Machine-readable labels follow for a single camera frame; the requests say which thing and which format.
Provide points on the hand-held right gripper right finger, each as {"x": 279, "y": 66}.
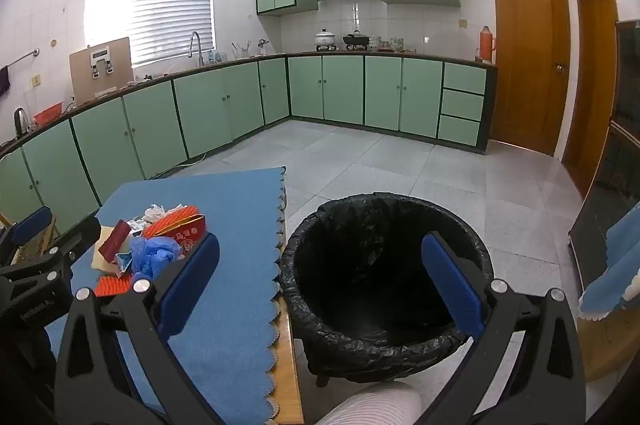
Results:
{"x": 450, "y": 280}

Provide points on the blue rubber glove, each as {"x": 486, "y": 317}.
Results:
{"x": 155, "y": 255}

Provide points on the steel towel bar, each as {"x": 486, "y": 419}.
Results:
{"x": 20, "y": 57}

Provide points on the green white wrapper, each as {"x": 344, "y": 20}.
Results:
{"x": 135, "y": 224}

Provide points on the orange thermos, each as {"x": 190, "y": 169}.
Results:
{"x": 486, "y": 45}

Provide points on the white plastic device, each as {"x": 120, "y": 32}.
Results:
{"x": 101, "y": 57}

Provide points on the dark glass-door cabinet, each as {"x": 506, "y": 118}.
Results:
{"x": 620, "y": 145}

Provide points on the crumpled white tissue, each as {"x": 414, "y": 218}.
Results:
{"x": 162, "y": 211}

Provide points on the black bag-lined trash bin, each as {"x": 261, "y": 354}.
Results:
{"x": 385, "y": 285}

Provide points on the red patterned paper box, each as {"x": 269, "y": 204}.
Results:
{"x": 175, "y": 227}

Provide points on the wooden door with knob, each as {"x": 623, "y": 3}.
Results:
{"x": 525, "y": 55}

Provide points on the person's striped trouser leg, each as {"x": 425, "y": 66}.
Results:
{"x": 370, "y": 405}

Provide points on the black wok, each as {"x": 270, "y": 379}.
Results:
{"x": 356, "y": 39}

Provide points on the blue scalloped table mat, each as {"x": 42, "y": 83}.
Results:
{"x": 230, "y": 215}

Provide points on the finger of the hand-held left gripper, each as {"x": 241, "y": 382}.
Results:
{"x": 77, "y": 237}
{"x": 31, "y": 225}

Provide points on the white window blind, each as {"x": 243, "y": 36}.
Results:
{"x": 150, "y": 0}

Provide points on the utensil holder cup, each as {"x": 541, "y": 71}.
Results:
{"x": 241, "y": 51}

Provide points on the red plastic basket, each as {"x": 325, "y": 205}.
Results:
{"x": 47, "y": 114}

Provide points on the steel kettle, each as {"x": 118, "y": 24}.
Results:
{"x": 20, "y": 120}

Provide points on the beige cardboard piece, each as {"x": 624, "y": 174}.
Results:
{"x": 100, "y": 260}

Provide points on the blue scalloped cloth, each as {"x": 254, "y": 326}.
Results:
{"x": 622, "y": 255}

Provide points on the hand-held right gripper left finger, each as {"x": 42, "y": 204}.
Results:
{"x": 192, "y": 277}

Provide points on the dark cloth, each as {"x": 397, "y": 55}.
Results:
{"x": 4, "y": 80}

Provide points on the clear glass jar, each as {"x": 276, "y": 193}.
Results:
{"x": 396, "y": 43}
{"x": 376, "y": 42}

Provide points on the wooden side table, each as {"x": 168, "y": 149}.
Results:
{"x": 610, "y": 345}

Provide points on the green lower cabinets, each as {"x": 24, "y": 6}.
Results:
{"x": 345, "y": 90}

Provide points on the orange foam net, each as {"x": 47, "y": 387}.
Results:
{"x": 114, "y": 287}

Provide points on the small silver blue wrapper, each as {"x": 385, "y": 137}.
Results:
{"x": 122, "y": 265}

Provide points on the brown cardboard board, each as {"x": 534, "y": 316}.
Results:
{"x": 80, "y": 75}

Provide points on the white cooking pot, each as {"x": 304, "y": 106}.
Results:
{"x": 324, "y": 40}

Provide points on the dark red packet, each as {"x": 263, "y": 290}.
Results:
{"x": 114, "y": 240}

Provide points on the steel faucet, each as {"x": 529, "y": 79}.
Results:
{"x": 192, "y": 42}

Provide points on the wooden door frame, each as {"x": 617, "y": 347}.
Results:
{"x": 595, "y": 80}

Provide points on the wooden folding chair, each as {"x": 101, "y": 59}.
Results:
{"x": 36, "y": 247}

